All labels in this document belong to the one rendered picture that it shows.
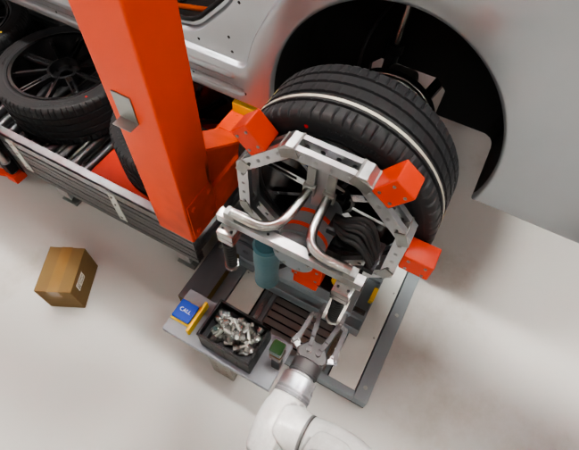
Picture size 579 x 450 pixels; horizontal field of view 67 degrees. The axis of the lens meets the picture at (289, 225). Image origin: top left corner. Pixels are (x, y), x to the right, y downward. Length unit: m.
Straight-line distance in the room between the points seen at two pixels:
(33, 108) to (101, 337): 1.08
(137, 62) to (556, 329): 2.10
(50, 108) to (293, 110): 1.41
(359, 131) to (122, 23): 0.57
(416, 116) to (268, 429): 0.84
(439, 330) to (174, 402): 1.22
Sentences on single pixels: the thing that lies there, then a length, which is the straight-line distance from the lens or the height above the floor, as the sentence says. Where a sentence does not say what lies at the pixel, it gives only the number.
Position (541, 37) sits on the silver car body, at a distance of 1.23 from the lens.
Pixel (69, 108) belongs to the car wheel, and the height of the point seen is 0.50.
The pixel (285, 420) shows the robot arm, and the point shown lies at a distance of 1.06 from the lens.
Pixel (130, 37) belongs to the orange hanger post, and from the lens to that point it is 1.02.
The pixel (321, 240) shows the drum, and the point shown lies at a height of 0.89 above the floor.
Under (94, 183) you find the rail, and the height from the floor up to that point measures 0.39.
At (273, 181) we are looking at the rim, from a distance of 1.49.
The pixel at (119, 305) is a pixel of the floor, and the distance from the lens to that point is 2.20.
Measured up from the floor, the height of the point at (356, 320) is 0.15.
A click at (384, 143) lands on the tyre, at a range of 1.10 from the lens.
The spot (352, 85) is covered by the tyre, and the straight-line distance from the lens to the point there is 1.20.
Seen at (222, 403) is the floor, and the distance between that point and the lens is 1.98.
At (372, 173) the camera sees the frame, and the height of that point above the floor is 1.12.
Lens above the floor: 1.94
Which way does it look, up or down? 58 degrees down
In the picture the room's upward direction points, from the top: 4 degrees clockwise
